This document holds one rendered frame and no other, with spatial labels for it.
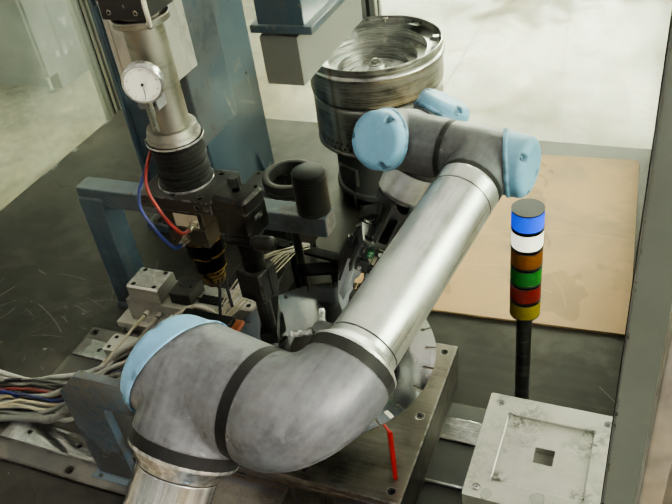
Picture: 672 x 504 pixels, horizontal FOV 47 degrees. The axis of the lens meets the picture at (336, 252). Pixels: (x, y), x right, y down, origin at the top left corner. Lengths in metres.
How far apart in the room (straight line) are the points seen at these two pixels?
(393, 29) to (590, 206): 0.60
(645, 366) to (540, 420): 0.44
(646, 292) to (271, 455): 0.35
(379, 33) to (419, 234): 1.11
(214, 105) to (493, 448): 0.64
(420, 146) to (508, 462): 0.44
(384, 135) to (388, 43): 0.93
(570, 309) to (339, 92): 0.64
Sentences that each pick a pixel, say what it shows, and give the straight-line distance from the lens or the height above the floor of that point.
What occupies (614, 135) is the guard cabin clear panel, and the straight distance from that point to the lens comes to 2.07.
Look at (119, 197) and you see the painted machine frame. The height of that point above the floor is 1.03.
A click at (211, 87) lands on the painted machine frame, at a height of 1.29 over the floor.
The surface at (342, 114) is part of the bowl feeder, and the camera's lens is 1.68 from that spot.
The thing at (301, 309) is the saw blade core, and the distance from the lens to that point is 1.25.
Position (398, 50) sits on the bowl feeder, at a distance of 1.83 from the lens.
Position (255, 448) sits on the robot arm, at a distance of 0.71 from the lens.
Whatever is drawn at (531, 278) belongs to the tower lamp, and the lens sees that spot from 1.12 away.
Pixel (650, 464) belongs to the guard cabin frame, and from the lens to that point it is 0.65.
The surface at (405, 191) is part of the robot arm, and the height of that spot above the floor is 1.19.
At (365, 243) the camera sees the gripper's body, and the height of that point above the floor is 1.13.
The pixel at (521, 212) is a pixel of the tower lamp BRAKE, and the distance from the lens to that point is 1.06.
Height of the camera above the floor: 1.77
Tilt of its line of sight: 37 degrees down
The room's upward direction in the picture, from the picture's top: 9 degrees counter-clockwise
